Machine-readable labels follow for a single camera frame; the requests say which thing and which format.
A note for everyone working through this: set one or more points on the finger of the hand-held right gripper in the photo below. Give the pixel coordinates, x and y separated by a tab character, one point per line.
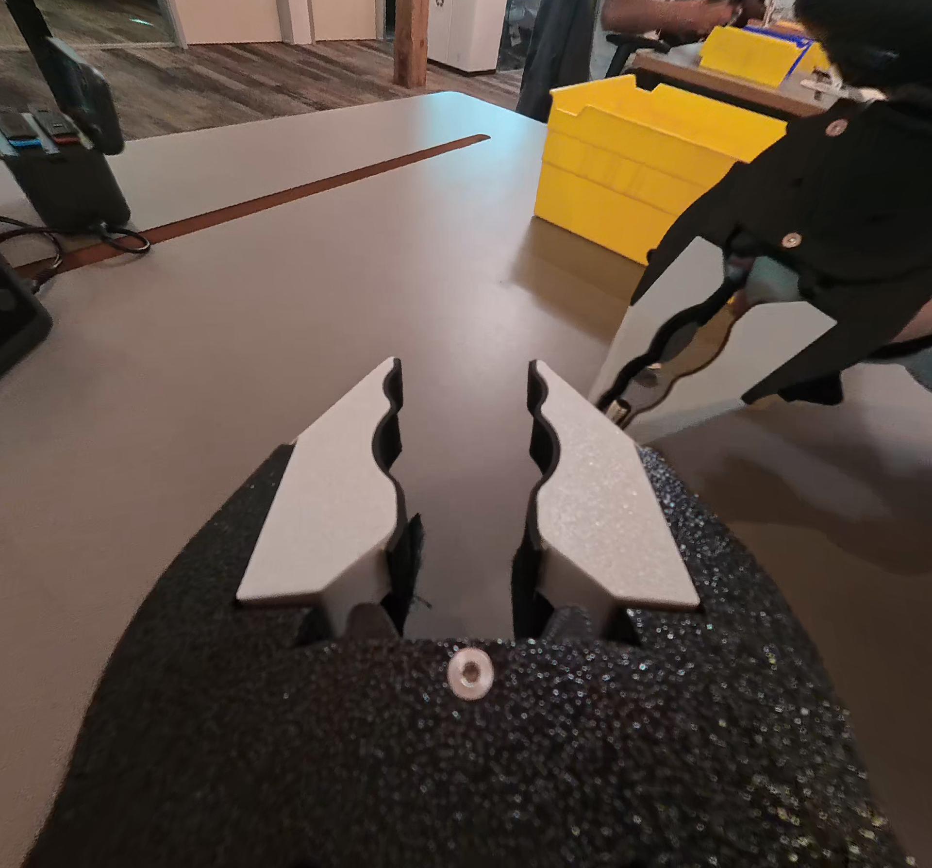
757	351
666	293

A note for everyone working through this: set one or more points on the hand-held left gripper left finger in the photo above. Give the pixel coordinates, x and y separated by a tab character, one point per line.
327	504

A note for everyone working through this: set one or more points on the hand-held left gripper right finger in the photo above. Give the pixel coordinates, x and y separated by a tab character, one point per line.
611	511

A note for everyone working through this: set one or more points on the yellow plastic bin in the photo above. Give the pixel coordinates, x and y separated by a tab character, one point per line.
655	125
590	223
611	180

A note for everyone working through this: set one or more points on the yellow bin with blue label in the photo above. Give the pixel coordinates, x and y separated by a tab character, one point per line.
750	56

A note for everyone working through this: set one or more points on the wooden desk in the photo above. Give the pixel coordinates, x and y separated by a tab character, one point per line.
713	81

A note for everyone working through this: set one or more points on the black office chair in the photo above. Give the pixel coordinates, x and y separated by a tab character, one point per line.
633	49

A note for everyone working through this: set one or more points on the dark hanging cloth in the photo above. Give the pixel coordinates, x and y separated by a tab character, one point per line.
560	30

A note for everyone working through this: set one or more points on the white recycling bin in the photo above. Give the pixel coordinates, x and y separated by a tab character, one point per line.
470	9

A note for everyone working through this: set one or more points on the black flat device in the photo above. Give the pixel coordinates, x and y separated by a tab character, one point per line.
18	322

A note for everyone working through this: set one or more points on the black charging station box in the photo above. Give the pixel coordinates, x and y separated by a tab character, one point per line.
58	183

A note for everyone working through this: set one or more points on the black handheld device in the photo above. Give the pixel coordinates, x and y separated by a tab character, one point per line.
87	100

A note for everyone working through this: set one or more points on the black stand pole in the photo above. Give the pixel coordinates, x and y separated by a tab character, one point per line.
25	1

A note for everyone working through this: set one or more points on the wooden post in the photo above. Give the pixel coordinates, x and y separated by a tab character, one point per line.
413	9

